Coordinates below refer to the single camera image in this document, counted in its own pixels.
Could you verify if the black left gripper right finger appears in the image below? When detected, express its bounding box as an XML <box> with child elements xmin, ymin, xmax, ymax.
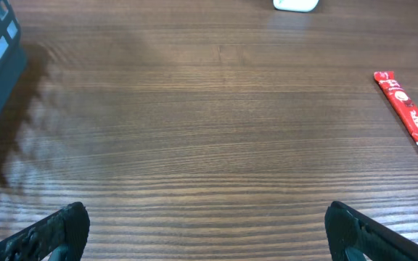
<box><xmin>324</xmin><ymin>201</ymin><xmax>418</xmax><ymax>261</ymax></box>

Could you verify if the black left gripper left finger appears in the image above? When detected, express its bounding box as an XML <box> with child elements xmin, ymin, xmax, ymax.
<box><xmin>0</xmin><ymin>202</ymin><xmax>90</xmax><ymax>261</ymax></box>

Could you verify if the small red candy bar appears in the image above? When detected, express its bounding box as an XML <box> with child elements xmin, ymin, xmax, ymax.
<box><xmin>374</xmin><ymin>71</ymin><xmax>418</xmax><ymax>146</ymax></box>

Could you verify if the white barcode scanner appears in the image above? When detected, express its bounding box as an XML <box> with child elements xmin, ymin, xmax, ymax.
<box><xmin>272</xmin><ymin>0</ymin><xmax>319</xmax><ymax>12</ymax></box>

